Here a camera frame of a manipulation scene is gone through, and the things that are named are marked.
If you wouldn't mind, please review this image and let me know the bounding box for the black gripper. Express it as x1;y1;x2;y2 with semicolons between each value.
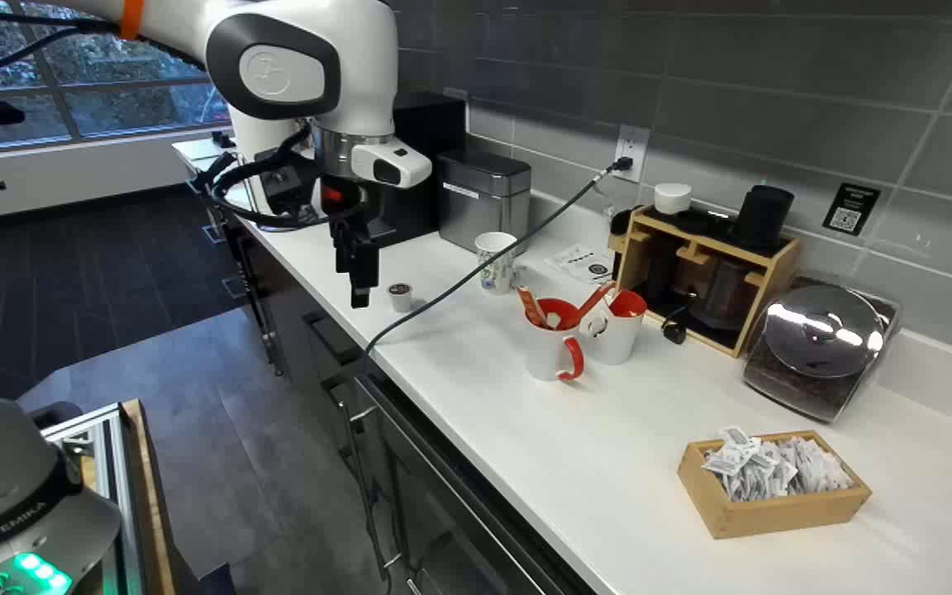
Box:
319;176;382;307

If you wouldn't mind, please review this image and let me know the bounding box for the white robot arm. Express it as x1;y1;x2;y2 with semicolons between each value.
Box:
0;0;430;595

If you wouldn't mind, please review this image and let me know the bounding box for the small coffee pod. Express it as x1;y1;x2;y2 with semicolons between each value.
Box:
388;285;413;310

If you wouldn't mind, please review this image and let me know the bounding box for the white paper cup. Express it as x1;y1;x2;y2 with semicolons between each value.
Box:
476;231;516;292

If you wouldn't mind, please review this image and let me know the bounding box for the silver metal box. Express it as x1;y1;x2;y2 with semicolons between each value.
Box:
438;147;533;247

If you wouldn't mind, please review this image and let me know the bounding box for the black Keurig coffee machine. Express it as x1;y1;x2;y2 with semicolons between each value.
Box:
369;89;468;245

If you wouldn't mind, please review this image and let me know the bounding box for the rear white red mug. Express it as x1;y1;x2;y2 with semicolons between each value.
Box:
577;286;648;363

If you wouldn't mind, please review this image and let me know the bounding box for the wooden pod organizer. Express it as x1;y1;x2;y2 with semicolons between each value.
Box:
609;185;799;355

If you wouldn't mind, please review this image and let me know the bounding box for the wooden box of packets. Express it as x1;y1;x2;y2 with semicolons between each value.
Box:
678;426;873;538

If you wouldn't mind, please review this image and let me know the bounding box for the QR code sign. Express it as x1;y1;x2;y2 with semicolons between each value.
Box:
822;182;880;234

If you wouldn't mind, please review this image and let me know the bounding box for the black power cable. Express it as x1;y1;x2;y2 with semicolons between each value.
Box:
319;154;633;391

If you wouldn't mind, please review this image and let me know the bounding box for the white wall outlet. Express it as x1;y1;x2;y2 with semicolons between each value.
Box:
616;125;650;182

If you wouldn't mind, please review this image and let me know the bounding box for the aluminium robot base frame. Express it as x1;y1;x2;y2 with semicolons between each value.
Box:
42;398;183;595

